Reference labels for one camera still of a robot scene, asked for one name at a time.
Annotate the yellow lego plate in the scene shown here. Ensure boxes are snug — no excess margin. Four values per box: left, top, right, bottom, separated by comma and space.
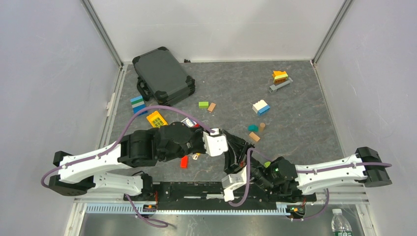
146, 111, 168, 128

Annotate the blue green white lego stack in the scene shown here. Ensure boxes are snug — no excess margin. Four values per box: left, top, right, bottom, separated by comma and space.
130, 95, 146, 114

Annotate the tan wooden block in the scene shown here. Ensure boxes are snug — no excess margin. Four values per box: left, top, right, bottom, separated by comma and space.
208, 103, 216, 113

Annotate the playing card box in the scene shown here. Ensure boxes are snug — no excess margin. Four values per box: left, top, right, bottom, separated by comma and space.
181, 118, 199, 128

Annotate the purple cable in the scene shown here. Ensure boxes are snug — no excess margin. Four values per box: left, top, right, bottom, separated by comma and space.
40, 105, 216, 228
228, 148, 393, 222

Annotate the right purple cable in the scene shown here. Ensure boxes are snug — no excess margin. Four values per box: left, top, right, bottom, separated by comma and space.
228, 148, 393, 222

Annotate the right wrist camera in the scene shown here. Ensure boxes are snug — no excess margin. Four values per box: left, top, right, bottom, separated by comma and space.
221, 166, 249, 202

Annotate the white blue lego block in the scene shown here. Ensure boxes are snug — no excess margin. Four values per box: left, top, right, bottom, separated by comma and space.
252, 99, 270, 116

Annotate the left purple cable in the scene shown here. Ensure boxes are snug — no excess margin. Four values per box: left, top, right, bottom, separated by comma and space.
40, 105, 216, 228

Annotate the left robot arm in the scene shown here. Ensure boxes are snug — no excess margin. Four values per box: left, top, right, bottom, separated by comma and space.
41, 122, 229, 201

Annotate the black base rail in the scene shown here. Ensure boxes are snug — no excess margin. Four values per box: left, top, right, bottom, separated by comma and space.
130, 181, 317, 211

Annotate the teal wooden block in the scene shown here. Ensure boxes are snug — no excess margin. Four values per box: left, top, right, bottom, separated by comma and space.
248, 124, 259, 132

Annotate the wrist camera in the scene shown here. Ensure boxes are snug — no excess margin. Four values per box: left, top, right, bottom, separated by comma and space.
221, 166, 249, 202
203, 128, 229, 157

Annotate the green lego brick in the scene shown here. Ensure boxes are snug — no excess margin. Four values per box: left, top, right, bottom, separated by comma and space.
198, 101, 209, 109

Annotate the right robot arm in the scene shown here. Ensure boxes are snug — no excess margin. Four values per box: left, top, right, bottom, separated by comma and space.
222, 130, 392, 201

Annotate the tan wooden cylinder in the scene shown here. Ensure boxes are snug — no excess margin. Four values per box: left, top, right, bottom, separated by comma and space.
259, 122, 266, 132

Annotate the white cable duct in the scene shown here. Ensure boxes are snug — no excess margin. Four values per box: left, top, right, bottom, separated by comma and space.
85, 203, 290, 216

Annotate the grey lego piece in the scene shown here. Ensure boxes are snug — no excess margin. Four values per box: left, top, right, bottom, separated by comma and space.
268, 77, 293, 93

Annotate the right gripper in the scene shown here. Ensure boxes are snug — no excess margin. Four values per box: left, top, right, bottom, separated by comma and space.
220, 128, 273, 191

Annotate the orange wooden block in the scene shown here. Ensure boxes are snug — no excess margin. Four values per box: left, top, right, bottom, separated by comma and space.
249, 132, 260, 143

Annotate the black hard case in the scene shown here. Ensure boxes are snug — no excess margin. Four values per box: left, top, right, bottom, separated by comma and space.
132, 47, 196, 106

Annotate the plastic water bottle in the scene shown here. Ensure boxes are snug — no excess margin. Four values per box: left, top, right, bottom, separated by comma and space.
331, 208, 353, 236

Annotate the red lego brick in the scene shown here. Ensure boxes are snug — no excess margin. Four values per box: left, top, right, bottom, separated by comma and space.
180, 155, 189, 169

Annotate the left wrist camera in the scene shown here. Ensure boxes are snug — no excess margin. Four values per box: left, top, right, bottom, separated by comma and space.
203, 128, 229, 157

